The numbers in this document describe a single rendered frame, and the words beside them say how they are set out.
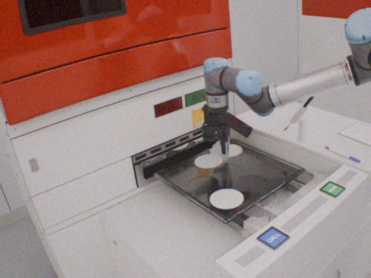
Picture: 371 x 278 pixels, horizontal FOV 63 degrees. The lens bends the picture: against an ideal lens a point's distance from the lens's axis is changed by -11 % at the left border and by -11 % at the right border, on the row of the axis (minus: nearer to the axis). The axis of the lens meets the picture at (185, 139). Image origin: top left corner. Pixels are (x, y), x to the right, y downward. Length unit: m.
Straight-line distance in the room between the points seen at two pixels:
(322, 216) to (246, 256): 0.23
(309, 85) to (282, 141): 0.27
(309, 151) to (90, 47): 0.76
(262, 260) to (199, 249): 0.28
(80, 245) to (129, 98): 0.54
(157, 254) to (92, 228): 0.32
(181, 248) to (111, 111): 0.47
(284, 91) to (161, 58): 0.39
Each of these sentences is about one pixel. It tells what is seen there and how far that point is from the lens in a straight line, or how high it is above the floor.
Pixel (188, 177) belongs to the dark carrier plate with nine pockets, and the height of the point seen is 0.90.
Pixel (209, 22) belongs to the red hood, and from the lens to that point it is 1.17.
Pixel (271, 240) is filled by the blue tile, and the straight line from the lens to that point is 0.78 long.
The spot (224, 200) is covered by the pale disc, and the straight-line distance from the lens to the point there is 1.00.
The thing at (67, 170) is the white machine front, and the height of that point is 1.01.
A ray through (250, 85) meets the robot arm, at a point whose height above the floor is 1.21.
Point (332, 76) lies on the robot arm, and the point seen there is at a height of 1.23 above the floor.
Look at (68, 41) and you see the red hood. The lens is 0.92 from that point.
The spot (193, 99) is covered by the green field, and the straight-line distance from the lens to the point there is 1.23.
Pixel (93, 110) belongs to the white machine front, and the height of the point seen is 1.17.
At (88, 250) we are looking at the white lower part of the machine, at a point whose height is 0.69.
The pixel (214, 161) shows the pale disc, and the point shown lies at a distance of 1.20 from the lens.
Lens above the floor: 1.50
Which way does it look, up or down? 26 degrees down
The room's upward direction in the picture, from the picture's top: 6 degrees counter-clockwise
